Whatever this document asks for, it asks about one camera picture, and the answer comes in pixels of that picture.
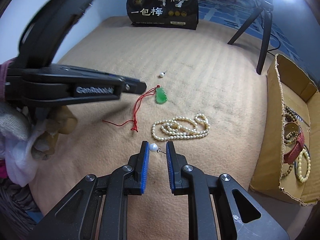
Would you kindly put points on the tan blanket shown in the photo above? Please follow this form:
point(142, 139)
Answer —
point(203, 74)

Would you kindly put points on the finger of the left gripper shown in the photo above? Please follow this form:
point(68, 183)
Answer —
point(131, 85)

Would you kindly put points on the blue patterned bed sheet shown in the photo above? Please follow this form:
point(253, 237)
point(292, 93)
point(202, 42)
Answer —
point(233, 13)

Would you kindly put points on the brown cardboard box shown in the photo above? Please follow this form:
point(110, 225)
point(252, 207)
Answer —
point(289, 86)

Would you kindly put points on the left gloved hand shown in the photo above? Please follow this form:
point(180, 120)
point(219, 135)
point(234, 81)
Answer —
point(24, 145)

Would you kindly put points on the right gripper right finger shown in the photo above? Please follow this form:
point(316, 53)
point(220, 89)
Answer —
point(218, 207)

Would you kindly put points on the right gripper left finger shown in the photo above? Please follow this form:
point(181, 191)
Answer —
point(97, 206)

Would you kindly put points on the black snack bag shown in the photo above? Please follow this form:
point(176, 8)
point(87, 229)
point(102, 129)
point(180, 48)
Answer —
point(164, 13)

